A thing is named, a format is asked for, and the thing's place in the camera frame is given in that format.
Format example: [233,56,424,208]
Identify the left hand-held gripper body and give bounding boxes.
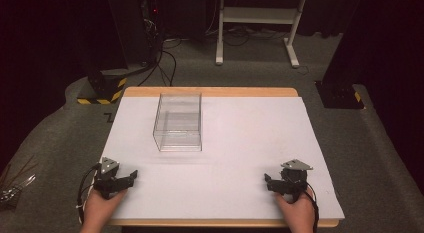
[92,156,130,200]

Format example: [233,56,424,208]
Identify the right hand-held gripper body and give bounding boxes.
[276,158,314,204]

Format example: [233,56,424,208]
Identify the clear plastic box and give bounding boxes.
[152,92,204,153]

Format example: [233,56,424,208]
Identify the person's left hand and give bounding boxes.
[80,187,128,231]

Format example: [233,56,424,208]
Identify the person's right hand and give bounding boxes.
[274,187,316,232]

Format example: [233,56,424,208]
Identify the white paper sheet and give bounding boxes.
[99,95,346,221]

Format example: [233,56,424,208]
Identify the black stand with striped base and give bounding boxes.
[76,0,163,106]

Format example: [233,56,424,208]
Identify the metal cutlery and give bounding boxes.
[0,173,37,209]

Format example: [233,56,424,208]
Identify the black stand base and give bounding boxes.
[314,80,365,110]

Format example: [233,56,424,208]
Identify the wooden table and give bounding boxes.
[105,86,340,228]

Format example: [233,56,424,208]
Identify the white metal stand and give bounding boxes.
[215,0,310,69]

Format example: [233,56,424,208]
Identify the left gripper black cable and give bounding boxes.
[76,163,102,225]

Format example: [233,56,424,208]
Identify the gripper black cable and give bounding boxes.
[300,181,320,233]
[76,163,102,225]

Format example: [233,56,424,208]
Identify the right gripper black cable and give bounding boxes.
[300,181,320,233]

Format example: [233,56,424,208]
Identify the black floor cables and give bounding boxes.
[137,36,178,88]

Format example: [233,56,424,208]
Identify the cables under white stand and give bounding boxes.
[203,23,290,48]

